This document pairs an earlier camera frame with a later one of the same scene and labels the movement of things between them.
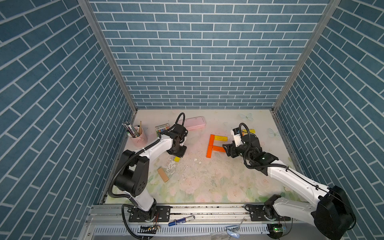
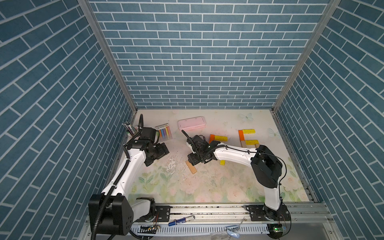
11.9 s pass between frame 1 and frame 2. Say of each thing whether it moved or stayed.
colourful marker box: stayed
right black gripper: moved
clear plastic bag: stayed
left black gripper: moved
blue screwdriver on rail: stayed
